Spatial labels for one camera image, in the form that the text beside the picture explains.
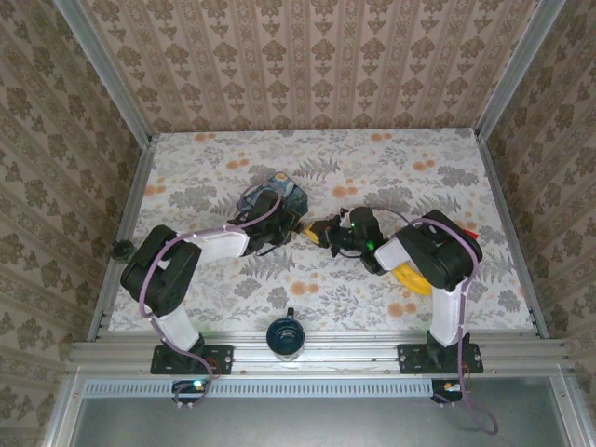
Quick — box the starry night print tin box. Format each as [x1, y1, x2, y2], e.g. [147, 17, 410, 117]
[235, 171, 309, 223]

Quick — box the floral tablecloth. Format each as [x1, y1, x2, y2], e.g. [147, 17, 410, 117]
[109, 129, 536, 332]

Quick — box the yellow banana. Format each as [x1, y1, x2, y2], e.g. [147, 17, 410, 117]
[389, 262, 434, 297]

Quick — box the dark blue mug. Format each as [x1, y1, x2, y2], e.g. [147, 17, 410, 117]
[265, 306, 306, 362]

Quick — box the small black knob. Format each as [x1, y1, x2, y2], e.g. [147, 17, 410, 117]
[113, 239, 138, 264]

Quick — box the black right controller box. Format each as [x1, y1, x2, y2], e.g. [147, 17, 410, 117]
[431, 379, 467, 404]

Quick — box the black controller box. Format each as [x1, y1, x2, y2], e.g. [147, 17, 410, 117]
[431, 379, 467, 404]
[171, 379, 210, 404]

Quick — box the black left controller box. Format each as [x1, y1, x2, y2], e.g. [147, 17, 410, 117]
[171, 379, 210, 404]

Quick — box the grey metal panel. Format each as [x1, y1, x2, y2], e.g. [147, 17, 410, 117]
[69, 376, 576, 447]

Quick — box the aluminium mounting rail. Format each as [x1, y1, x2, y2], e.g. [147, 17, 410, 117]
[68, 331, 573, 376]

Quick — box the aluminium side rail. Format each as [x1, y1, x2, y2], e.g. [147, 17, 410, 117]
[86, 142, 159, 341]
[474, 128, 550, 339]

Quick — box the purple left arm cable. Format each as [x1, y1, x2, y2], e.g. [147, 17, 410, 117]
[139, 181, 285, 411]

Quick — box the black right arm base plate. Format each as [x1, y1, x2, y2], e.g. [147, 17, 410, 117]
[397, 342, 483, 375]

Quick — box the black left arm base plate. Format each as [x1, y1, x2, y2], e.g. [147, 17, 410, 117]
[150, 343, 235, 375]

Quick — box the grey slotted cable duct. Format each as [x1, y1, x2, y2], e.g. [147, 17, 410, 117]
[83, 377, 434, 399]

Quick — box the aluminium frame post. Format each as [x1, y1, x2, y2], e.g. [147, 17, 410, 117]
[474, 0, 567, 141]
[53, 0, 155, 145]

